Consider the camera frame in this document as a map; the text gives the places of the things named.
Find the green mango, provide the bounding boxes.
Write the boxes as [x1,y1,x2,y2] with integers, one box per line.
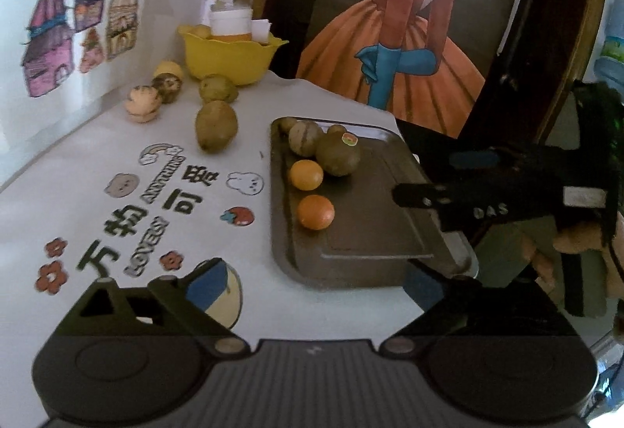
[199,74,239,104]
[195,100,239,153]

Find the small striped pepino melon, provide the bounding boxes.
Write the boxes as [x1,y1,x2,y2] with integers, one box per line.
[124,85,163,123]

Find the round green fruit with sticker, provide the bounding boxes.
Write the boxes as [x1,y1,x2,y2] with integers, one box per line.
[316,133,362,177]

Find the yellow lemon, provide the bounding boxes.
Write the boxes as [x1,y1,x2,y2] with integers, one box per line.
[155,61,185,82]

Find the yellow scalloped bowl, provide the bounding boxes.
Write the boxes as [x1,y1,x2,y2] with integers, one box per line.
[178,24,288,86]

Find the person's right hand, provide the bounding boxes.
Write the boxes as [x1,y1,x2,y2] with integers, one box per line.
[521,213,624,307]

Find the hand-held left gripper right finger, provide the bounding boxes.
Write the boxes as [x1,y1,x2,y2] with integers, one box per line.
[378,262,581,358]

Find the white lidded jar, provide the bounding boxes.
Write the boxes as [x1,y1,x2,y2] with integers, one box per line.
[209,5,253,43]

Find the dark striped pepino melon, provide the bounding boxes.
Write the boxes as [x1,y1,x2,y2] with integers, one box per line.
[152,73,182,104]

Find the wall poster orange dress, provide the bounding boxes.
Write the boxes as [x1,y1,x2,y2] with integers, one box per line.
[295,0,530,139]

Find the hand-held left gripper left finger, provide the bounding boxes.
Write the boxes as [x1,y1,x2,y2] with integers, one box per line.
[58,257,252,358]

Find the metal tray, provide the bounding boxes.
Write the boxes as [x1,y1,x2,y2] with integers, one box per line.
[269,116,481,289]

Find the small orange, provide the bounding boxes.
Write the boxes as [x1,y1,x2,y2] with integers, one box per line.
[289,159,324,191]
[297,195,335,230]

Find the large striped pepino melon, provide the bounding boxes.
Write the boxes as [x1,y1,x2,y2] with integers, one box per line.
[288,121,323,156]

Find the blue water jug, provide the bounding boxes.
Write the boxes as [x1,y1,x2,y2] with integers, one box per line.
[592,0,624,92]

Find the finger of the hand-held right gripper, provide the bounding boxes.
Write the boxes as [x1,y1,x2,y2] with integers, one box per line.
[447,147,542,175]
[392,183,471,215]

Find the houses drawing sheet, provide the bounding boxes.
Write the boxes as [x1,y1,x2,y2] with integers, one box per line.
[0,0,169,117]

